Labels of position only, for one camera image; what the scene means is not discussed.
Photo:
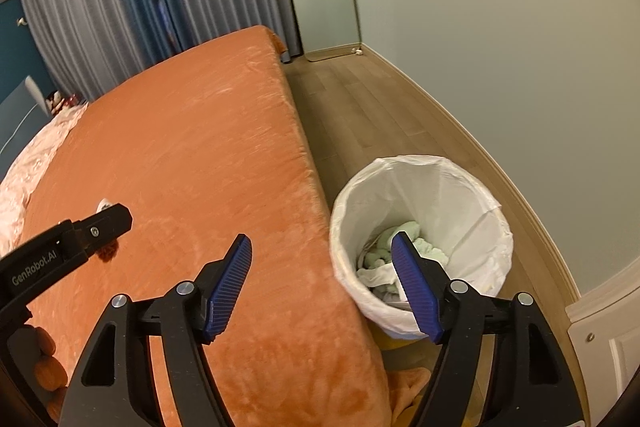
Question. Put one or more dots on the pink satin quilt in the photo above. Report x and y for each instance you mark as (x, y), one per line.
(30, 172)

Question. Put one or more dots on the orange plush bed blanket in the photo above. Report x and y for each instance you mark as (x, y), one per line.
(200, 147)

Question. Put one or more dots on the trash bin with white liner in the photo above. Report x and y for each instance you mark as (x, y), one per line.
(440, 197)

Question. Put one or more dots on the person's left hand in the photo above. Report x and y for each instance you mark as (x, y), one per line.
(50, 374)

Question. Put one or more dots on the small stuffed toy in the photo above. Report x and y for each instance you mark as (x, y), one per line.
(62, 101)

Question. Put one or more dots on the blue padded headboard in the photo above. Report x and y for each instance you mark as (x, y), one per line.
(17, 122)

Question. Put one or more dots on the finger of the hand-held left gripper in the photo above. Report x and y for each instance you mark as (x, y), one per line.
(107, 224)

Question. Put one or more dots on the white paper towel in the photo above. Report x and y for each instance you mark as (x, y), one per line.
(105, 205)

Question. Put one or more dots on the grey sheer curtain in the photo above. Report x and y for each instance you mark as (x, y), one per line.
(85, 7)

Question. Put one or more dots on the white cabinet door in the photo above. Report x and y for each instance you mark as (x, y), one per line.
(607, 347)

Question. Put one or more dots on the green plush scrunchie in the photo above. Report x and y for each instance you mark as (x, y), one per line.
(385, 239)

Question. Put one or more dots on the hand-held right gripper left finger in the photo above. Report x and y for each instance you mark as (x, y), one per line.
(227, 292)

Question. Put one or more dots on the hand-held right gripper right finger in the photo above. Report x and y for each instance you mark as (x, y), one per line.
(415, 287)

